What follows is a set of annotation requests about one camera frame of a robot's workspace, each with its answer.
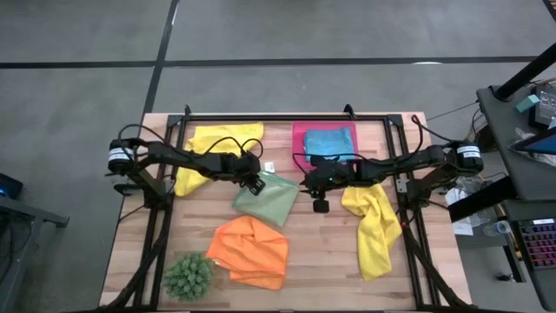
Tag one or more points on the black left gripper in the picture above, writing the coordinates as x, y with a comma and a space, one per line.
239, 167

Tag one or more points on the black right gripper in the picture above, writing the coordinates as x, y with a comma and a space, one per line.
330, 174

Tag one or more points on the white cardboard hang tag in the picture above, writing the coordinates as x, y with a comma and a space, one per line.
216, 261
269, 167

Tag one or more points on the green microfiber towel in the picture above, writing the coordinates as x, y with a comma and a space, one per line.
269, 202

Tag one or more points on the blue microfiber towel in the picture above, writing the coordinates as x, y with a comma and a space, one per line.
330, 141

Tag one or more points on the yellow microfiber towel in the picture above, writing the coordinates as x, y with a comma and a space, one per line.
375, 235
217, 135

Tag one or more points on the orange microfiber towel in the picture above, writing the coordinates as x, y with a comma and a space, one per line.
252, 252

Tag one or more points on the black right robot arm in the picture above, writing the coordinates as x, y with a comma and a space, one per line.
404, 161

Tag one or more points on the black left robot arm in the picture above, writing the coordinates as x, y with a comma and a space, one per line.
182, 156

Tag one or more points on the pink plastic tray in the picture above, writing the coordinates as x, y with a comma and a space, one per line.
299, 143

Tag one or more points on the black table clamp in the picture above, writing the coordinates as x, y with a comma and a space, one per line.
349, 112
187, 111

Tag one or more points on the artificial green potted plant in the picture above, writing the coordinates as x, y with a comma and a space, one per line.
189, 278

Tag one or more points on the white paper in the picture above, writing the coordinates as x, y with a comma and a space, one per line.
460, 226

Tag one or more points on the black metal beam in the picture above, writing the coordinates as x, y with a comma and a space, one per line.
482, 197

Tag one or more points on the clear plastic water bottle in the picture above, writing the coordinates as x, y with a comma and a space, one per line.
499, 228

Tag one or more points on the grey desk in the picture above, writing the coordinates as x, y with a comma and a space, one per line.
499, 121

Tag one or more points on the teal box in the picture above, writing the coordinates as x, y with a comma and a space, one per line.
527, 103

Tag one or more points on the grey metal bench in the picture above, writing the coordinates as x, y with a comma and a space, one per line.
26, 208

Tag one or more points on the backlit black keyboard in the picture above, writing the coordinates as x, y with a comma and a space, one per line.
538, 243

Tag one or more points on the laptop with blue screen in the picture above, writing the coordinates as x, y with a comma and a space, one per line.
543, 145

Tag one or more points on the black electronic device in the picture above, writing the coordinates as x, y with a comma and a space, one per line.
545, 108

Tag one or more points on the black device blue light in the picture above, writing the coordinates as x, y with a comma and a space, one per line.
11, 187

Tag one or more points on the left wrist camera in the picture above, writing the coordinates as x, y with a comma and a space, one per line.
257, 187

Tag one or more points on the grey metal mounting bracket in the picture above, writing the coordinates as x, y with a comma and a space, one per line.
401, 185

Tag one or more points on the black metal post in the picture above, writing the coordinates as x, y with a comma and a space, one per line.
525, 71

